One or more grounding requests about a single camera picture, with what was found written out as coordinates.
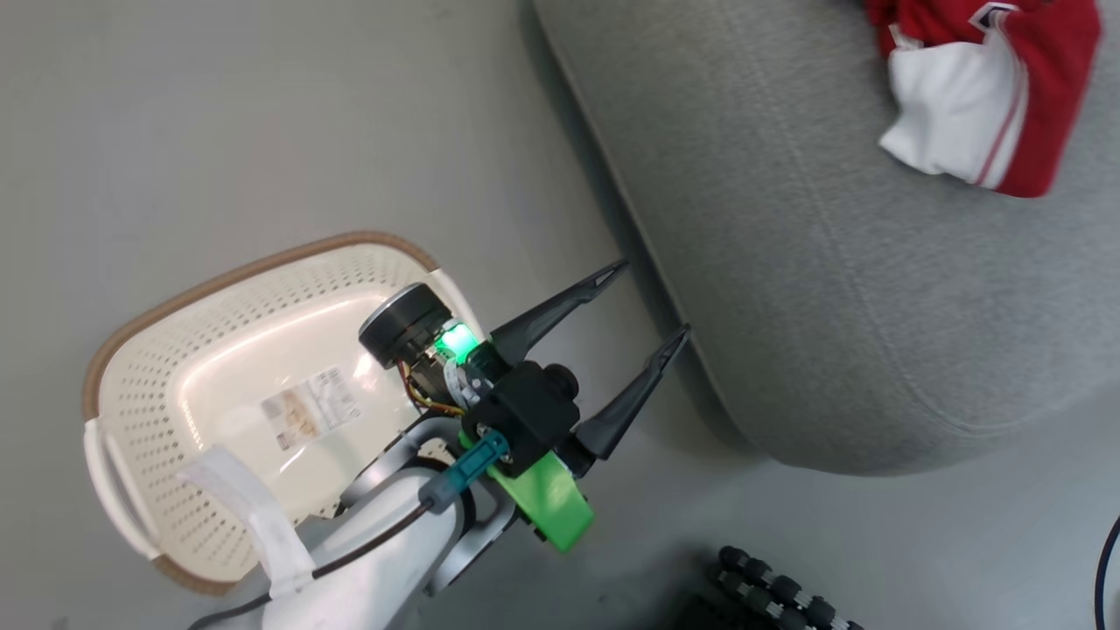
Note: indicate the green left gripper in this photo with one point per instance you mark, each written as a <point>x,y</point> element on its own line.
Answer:
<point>547,503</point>

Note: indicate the red and white jersey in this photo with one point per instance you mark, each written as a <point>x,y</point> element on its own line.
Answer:
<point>971,96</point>

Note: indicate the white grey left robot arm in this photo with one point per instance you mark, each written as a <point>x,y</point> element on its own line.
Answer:
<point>385,542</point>

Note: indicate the grey fabric sofa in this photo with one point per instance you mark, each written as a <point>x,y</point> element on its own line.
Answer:
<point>831,262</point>

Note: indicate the paper label sticker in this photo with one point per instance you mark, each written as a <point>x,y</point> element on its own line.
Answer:
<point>311,407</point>

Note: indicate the cream perforated laundry basket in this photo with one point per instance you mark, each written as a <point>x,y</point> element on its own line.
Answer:
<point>219,350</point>

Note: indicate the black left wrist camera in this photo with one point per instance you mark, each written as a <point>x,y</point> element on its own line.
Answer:
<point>525,407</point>

